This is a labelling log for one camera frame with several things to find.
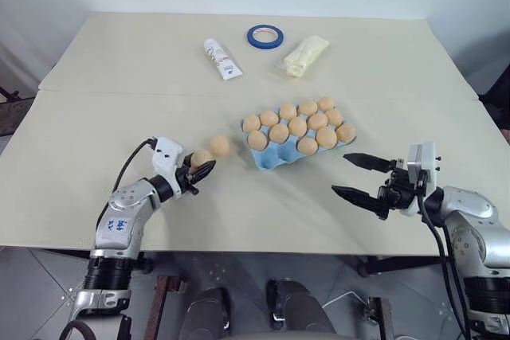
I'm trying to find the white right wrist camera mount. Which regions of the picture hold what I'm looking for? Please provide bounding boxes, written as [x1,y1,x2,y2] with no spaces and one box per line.
[401,141,441,217]

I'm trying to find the blue egg carton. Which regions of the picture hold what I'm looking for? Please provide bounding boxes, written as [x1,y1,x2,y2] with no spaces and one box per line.
[241,96,359,171]

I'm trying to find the rusty brown table leg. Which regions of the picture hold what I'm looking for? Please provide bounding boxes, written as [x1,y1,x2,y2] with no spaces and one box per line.
[365,295,396,340]
[152,275,188,340]

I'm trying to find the dark rounded shape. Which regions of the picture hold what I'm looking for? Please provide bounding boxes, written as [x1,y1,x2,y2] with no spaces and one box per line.
[182,287,233,340]
[265,278,336,335]

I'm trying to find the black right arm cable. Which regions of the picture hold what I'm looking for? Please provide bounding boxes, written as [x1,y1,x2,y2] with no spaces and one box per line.
[416,192,473,340]

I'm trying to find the blue tape roll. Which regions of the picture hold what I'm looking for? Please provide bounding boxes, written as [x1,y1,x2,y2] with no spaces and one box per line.
[245,24,285,51]

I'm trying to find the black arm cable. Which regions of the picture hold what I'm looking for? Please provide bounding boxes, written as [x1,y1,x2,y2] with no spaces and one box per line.
[416,192,473,340]
[96,138,157,233]

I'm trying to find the dark metal stand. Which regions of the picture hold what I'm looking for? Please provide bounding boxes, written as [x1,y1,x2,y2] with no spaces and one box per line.
[0,84,33,138]

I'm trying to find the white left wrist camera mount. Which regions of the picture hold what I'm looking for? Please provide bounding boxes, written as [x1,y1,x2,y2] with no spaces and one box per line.
[151,137,189,198]

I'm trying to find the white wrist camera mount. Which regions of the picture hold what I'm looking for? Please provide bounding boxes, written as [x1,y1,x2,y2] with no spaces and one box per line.
[401,141,441,217]
[151,137,189,198]

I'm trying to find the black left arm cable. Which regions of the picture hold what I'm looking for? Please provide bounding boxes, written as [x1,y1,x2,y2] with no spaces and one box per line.
[96,138,157,233]

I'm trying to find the black table crossbar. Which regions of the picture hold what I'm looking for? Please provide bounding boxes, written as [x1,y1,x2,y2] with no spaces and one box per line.
[357,255,444,277]

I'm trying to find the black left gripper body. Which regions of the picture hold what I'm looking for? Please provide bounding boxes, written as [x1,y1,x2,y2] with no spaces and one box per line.
[175,162,201,197]

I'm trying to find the white printed tube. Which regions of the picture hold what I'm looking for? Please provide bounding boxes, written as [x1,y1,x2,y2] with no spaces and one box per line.
[202,38,244,81]

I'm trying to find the clear bag of yellow contents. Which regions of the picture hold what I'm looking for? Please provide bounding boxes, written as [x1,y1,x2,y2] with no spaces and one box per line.
[273,35,332,79]

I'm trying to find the black background object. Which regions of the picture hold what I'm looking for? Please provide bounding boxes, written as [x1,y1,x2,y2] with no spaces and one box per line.
[477,64,510,131]

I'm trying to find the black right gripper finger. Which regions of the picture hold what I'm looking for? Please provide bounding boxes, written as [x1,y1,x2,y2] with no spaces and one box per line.
[343,152,394,174]
[331,184,390,221]

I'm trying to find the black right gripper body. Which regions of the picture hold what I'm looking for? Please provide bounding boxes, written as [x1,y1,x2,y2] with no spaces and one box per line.
[375,158,428,211]

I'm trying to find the white floor cable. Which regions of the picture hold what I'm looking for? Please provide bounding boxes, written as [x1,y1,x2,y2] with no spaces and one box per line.
[323,289,372,310]

